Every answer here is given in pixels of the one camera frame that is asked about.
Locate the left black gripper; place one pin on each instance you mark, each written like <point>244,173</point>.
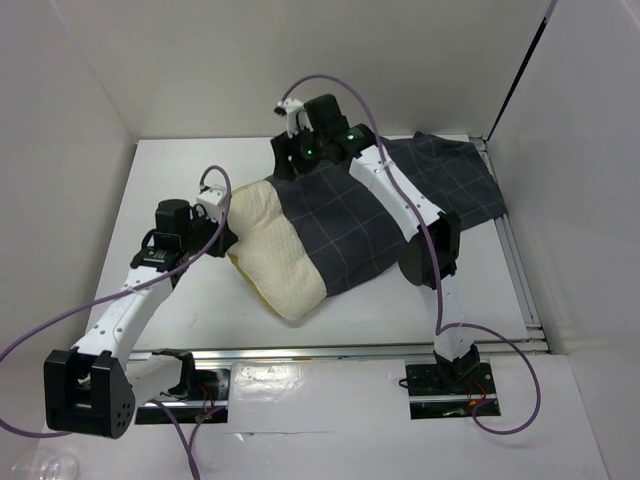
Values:
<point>225,239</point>

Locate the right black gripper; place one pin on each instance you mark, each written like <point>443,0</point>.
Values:
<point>283,147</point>

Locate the cream yellow pillow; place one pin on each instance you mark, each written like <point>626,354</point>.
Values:
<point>269,255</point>

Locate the dark grey plaid pillowcase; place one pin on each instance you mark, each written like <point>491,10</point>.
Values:
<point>349,236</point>

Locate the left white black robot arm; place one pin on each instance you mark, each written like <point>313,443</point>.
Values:
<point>90,388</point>

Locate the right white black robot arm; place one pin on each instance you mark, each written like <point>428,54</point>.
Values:
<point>317,130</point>

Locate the clear plastic object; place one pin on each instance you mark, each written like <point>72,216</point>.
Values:
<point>45,463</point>

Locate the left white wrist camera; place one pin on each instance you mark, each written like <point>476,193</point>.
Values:
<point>212,202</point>

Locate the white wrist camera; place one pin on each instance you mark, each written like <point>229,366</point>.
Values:
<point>212,202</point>
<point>293,111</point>

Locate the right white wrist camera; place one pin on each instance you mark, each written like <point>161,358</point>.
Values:
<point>293,111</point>

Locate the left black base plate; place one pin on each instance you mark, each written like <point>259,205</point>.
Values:
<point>215,382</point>

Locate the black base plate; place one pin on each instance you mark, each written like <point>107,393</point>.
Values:
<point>215,382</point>
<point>425,380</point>

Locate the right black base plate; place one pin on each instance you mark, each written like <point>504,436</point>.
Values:
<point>425,380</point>

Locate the dark vertical frame pole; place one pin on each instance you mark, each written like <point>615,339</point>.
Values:
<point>523,66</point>

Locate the aluminium rail front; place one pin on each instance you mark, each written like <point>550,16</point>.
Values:
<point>535,346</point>

